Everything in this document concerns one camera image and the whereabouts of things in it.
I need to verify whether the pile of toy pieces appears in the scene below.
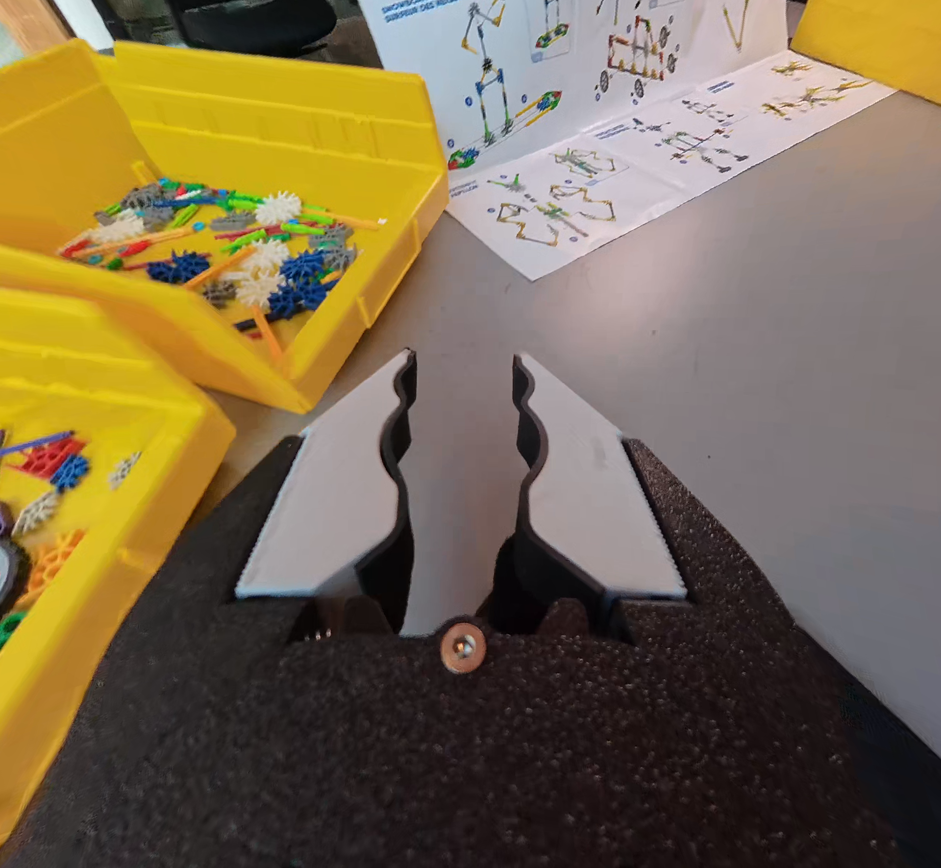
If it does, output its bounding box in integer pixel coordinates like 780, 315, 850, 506
0, 431, 145, 651
59, 181, 386, 362

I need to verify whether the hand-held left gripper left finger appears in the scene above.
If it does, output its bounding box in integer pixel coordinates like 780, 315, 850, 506
236, 351, 419, 629

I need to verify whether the yellow plastic bin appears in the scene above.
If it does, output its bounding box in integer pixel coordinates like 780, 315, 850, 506
0, 288, 238, 840
792, 0, 941, 106
0, 41, 451, 415

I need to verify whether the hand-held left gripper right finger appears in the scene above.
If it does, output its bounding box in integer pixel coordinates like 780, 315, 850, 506
495, 356, 688, 634

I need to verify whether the printed instruction sheet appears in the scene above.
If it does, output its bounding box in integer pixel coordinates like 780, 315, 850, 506
336, 0, 898, 283

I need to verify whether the grey desk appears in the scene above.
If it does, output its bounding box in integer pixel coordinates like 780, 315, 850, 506
192, 90, 941, 759

